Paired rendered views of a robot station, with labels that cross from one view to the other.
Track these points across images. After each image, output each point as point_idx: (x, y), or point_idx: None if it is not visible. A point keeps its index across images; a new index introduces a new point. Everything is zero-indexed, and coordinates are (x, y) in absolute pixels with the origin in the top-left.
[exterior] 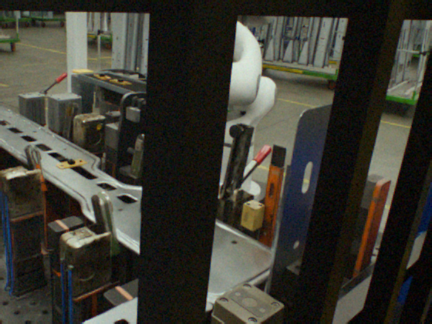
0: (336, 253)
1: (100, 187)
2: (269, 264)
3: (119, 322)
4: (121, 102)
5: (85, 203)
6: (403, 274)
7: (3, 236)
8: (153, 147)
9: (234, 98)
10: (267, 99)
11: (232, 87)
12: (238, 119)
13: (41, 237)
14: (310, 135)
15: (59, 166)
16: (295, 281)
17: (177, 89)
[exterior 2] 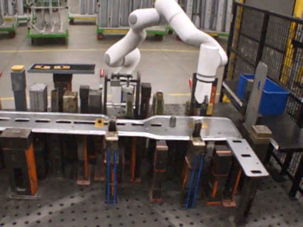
0: None
1: (138, 126)
2: (229, 121)
3: (228, 161)
4: (105, 78)
5: (149, 134)
6: None
7: (52, 187)
8: None
9: (223, 65)
10: (139, 56)
11: (224, 61)
12: (123, 70)
13: (80, 175)
14: (262, 72)
15: (99, 126)
16: (257, 119)
17: None
